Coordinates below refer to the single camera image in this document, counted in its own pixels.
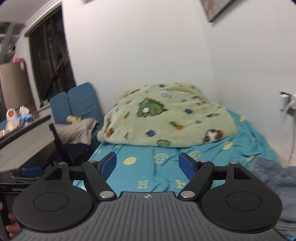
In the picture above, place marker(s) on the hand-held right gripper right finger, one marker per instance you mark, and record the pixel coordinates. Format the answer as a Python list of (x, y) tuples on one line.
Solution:
[(186, 165)]

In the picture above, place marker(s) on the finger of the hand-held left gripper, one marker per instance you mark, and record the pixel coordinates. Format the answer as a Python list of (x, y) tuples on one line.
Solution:
[(32, 172)]

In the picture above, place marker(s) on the dark window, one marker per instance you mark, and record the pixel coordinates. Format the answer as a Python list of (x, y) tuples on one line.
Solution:
[(50, 58)]

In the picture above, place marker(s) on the small green item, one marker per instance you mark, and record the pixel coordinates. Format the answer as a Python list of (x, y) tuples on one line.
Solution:
[(45, 102)]

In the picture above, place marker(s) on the framed wall picture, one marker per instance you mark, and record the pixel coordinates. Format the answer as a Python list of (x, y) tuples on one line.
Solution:
[(215, 9)]

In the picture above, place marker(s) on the yellow toy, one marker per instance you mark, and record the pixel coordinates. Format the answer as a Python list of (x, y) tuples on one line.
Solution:
[(74, 118)]

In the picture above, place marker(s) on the white wall charger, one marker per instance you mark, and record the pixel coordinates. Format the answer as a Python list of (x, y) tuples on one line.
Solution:
[(285, 98)]

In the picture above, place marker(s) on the blue-grey fleece garment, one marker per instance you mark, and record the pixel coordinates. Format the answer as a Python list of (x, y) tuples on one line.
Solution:
[(277, 185)]

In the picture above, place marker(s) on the dark desk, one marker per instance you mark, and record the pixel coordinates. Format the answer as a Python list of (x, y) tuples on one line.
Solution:
[(23, 141)]

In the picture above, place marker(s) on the teal printed bed sheet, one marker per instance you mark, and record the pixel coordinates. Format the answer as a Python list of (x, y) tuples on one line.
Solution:
[(150, 166)]

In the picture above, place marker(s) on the beige pillow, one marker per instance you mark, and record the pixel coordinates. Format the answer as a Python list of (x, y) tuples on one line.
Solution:
[(76, 133)]

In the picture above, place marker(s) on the pink box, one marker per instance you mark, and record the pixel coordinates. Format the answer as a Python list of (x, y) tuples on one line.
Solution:
[(18, 63)]

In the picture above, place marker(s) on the green printed fleece blanket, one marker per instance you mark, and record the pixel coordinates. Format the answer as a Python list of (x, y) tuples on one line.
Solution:
[(161, 120)]

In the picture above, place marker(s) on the blue cushion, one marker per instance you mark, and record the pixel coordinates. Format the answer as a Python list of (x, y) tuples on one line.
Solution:
[(59, 106), (84, 102)]

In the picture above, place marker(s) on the black chair frame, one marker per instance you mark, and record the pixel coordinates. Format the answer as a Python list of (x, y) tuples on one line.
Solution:
[(59, 143)]

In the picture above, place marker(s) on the white and orange plastic bag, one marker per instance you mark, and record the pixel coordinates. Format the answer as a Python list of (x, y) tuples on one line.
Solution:
[(11, 120)]

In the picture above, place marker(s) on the grey shelf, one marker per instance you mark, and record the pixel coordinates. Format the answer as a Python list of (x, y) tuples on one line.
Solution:
[(9, 37)]

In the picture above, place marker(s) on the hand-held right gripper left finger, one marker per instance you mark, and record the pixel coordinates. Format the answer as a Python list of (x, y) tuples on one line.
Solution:
[(109, 164)]

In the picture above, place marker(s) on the blue and white plastic bag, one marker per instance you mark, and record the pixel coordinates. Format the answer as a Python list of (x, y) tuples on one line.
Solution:
[(25, 115)]

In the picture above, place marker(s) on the person's left hand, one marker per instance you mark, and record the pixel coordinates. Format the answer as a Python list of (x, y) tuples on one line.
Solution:
[(13, 230)]

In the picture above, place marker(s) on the brown cardboard box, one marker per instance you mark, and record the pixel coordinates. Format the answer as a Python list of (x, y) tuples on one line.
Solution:
[(13, 88)]

